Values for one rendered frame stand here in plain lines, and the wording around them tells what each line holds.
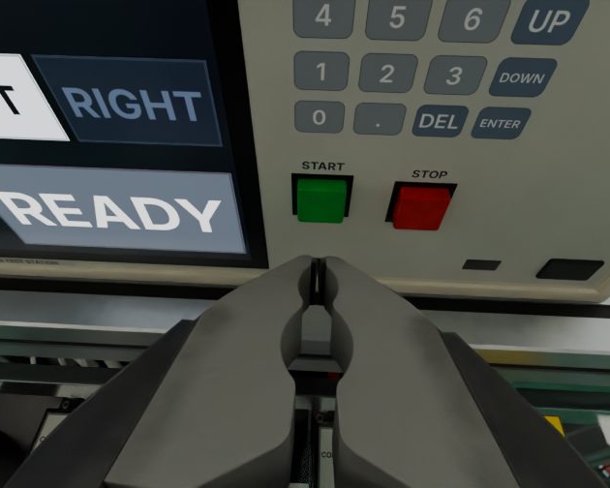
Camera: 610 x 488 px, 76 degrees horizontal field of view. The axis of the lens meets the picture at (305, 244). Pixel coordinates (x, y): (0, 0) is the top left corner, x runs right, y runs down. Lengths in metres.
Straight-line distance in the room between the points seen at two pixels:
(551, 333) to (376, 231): 0.10
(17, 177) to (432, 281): 0.18
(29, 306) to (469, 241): 0.21
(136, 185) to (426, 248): 0.12
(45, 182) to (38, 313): 0.08
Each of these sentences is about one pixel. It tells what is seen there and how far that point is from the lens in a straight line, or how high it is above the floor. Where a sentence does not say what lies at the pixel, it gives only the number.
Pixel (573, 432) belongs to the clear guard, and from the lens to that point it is 0.27.
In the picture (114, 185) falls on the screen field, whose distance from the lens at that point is 0.17.
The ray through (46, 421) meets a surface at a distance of 0.44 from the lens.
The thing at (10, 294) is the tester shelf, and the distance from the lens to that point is 0.25.
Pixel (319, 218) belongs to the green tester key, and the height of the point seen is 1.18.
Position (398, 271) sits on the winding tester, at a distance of 0.20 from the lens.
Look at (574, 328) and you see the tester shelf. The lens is 0.24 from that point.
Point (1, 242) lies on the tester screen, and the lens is 0.23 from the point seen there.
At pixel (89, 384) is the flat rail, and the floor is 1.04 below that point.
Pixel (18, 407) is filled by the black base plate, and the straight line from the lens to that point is 0.65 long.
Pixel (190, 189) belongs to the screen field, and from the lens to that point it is 0.16.
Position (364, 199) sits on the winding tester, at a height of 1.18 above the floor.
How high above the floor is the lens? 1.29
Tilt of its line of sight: 53 degrees down
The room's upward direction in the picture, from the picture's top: 1 degrees clockwise
